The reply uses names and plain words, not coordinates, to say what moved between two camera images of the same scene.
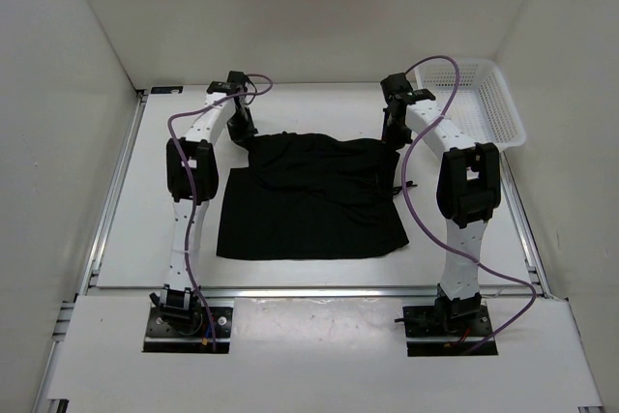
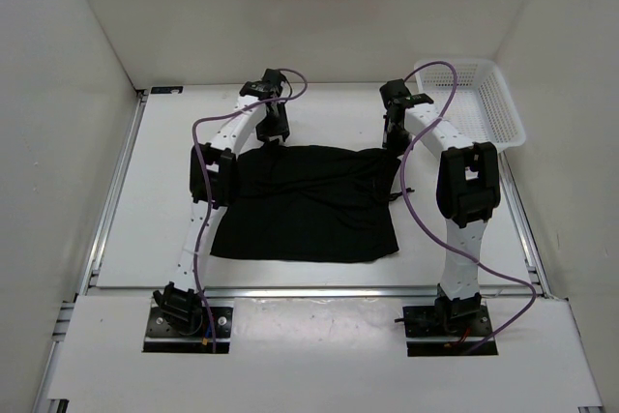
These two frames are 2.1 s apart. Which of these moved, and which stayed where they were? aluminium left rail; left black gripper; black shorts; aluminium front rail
Moved: left black gripper
Stayed: black shorts; aluminium left rail; aluminium front rail
